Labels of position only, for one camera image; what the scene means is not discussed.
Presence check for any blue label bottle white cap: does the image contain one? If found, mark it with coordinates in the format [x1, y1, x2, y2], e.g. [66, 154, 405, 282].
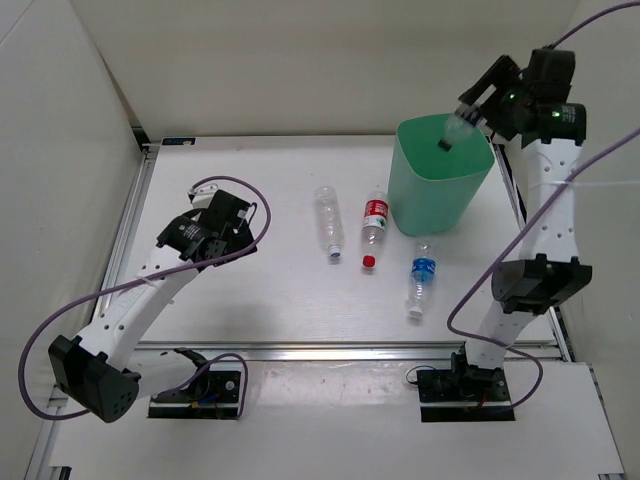
[407, 238, 437, 321]

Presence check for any red label bottle red cap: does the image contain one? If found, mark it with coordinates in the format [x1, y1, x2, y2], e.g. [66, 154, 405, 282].
[361, 191, 389, 269]

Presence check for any purple cable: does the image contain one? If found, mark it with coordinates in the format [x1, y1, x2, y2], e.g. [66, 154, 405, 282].
[18, 175, 273, 420]
[446, 0, 640, 416]

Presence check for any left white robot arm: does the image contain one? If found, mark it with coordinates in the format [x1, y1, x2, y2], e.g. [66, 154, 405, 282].
[48, 189, 257, 423]

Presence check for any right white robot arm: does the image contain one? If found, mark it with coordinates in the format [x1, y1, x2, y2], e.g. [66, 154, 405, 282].
[438, 47, 592, 400]

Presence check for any clear bottle blue cap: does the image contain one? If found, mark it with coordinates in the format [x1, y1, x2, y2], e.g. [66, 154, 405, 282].
[313, 186, 344, 262]

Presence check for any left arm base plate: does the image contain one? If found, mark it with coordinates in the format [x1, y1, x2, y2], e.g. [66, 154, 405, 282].
[147, 358, 248, 421]

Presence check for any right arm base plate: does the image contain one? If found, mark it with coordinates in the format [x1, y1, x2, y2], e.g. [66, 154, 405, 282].
[405, 365, 515, 423]

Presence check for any aluminium table frame rail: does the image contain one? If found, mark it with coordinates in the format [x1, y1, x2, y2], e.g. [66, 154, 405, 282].
[29, 127, 626, 480]

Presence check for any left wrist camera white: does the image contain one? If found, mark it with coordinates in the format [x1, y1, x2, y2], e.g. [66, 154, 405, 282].
[188, 183, 219, 209]

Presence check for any small bottle black cap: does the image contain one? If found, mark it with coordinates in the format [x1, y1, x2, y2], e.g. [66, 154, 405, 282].
[437, 109, 482, 151]

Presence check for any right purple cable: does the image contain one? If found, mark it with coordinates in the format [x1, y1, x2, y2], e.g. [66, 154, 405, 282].
[446, 0, 640, 416]

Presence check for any green plastic bin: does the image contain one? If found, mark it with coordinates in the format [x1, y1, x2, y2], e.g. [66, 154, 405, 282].
[387, 114, 495, 236]

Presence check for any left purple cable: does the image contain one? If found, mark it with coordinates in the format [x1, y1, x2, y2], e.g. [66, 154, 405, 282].
[18, 175, 273, 420]

